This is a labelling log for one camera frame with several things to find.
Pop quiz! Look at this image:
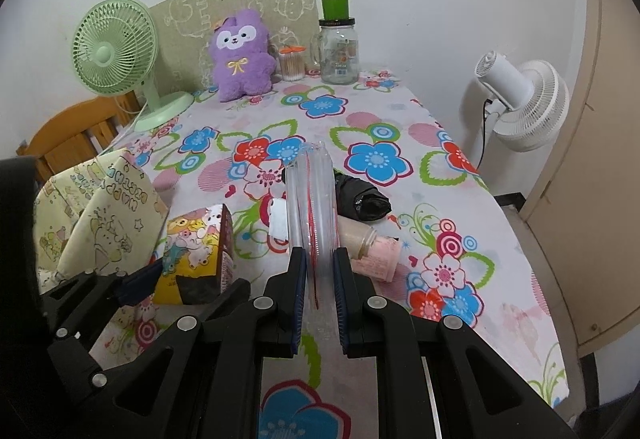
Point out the yellow cartoon storage box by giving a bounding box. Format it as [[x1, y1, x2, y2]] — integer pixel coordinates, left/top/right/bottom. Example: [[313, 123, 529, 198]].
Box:
[[34, 148, 168, 293]]

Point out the colourful cartoon packet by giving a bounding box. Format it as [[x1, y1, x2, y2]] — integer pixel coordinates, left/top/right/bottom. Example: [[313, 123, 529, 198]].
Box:
[[153, 204, 233, 306]]

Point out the pink tissue pack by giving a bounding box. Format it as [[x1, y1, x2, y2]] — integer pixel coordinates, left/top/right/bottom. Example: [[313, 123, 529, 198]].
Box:
[[337, 216, 401, 283]]

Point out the black garbage bag roll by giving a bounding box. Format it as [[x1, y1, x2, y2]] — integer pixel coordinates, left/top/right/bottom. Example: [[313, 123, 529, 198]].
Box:
[[281, 166, 393, 224]]

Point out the white plastic bag roll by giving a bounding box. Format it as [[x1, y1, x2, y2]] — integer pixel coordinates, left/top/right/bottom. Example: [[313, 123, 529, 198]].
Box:
[[268, 198, 288, 241]]

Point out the floral tablecloth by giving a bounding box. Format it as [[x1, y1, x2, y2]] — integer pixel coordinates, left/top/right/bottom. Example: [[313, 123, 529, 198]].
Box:
[[75, 79, 573, 438]]

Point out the green desk fan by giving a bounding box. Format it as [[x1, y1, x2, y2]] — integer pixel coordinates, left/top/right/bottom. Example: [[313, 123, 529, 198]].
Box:
[[72, 0, 194, 132]]

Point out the purple plush toy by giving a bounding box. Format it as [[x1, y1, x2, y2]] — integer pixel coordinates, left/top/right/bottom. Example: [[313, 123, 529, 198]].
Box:
[[208, 9, 277, 103]]

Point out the cotton swab container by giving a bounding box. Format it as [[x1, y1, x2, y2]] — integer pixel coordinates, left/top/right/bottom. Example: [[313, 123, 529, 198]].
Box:
[[278, 46, 306, 81]]

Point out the glass mason jar mug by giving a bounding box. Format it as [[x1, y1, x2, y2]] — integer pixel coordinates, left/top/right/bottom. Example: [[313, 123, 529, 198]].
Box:
[[310, 17, 360, 84]]

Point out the white standing fan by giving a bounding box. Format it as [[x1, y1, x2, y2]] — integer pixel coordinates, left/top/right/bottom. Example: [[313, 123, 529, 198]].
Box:
[[475, 51, 570, 153]]

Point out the green cup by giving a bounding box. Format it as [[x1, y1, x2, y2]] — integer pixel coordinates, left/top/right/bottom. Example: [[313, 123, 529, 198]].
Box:
[[321, 0, 350, 22]]

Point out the fan power cable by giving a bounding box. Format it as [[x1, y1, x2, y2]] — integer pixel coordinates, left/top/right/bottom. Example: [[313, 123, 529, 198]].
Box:
[[476, 96, 497, 170]]

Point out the beige cartoon wall board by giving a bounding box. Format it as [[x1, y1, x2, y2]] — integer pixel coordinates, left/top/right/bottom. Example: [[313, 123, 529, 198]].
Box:
[[150, 0, 319, 95]]

